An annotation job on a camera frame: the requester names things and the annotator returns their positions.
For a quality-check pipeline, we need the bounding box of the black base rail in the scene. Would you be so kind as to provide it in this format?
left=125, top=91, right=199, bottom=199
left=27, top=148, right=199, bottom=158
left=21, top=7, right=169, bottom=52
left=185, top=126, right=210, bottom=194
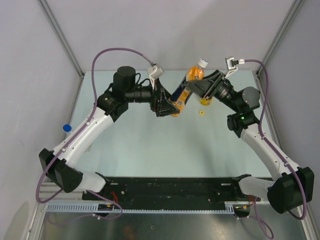
left=82, top=177, right=250, bottom=212

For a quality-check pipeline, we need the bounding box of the orange drink bottle white cap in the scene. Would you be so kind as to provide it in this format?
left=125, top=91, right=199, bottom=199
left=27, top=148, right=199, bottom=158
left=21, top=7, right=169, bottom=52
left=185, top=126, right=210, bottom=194
left=170, top=58, right=208, bottom=117

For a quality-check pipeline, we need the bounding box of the white slotted cable duct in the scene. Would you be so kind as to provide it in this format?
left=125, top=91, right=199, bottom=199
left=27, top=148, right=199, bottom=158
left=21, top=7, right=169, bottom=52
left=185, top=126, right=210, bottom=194
left=46, top=201, right=251, bottom=215

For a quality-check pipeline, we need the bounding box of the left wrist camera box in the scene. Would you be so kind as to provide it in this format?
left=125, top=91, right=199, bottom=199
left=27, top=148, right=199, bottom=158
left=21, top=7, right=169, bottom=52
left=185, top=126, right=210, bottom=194
left=147, top=63, right=165, bottom=81

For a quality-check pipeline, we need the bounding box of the clear pepsi bottle blue cap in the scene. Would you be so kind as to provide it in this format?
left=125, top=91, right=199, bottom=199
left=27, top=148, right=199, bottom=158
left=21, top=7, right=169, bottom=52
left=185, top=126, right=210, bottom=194
left=62, top=124, right=73, bottom=138

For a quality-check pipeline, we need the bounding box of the aluminium frame post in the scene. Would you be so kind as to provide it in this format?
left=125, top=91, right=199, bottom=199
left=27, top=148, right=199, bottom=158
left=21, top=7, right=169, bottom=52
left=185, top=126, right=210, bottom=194
left=36, top=0, right=85, bottom=78
left=261, top=0, right=305, bottom=67

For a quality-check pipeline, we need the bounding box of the right aluminium frame post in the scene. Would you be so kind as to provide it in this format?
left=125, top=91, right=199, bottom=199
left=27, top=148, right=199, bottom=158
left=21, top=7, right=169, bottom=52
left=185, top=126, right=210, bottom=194
left=261, top=0, right=305, bottom=67

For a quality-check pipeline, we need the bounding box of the left aluminium frame post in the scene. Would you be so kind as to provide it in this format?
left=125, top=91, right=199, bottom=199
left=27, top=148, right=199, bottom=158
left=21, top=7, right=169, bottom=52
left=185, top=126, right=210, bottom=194
left=36, top=0, right=85, bottom=78

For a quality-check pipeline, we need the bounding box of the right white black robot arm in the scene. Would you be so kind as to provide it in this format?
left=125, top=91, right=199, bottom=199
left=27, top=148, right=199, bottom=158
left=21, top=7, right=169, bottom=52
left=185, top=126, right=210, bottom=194
left=184, top=70, right=315, bottom=214

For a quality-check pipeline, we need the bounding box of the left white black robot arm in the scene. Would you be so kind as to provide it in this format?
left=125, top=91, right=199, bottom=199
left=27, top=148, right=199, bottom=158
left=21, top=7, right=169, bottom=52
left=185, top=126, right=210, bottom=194
left=39, top=64, right=179, bottom=200

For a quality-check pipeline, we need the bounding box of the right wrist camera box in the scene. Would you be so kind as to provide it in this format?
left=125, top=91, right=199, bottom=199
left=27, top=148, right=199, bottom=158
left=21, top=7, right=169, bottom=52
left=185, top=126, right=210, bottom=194
left=225, top=56, right=245, bottom=78

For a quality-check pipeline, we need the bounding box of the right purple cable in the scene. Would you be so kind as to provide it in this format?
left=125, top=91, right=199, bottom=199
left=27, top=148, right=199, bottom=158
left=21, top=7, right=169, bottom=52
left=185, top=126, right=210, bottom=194
left=243, top=59, right=310, bottom=240

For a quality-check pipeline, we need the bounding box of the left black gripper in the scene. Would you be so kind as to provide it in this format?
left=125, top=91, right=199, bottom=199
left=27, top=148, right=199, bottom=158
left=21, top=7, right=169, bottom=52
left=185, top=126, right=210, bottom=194
left=125, top=78, right=180, bottom=117

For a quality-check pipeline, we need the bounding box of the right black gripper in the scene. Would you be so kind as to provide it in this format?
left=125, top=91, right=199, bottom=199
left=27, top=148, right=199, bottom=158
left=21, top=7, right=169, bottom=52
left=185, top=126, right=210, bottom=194
left=184, top=69, right=241, bottom=113

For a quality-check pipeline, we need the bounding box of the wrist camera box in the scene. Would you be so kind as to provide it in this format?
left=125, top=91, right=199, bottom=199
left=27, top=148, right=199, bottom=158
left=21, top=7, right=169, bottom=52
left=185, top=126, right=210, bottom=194
left=147, top=63, right=165, bottom=81
left=225, top=56, right=245, bottom=78

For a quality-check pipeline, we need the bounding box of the yellow honey pomelo bottle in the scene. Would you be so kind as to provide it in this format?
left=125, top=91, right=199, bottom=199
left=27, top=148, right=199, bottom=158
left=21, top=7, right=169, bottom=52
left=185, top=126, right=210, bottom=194
left=200, top=98, right=213, bottom=106

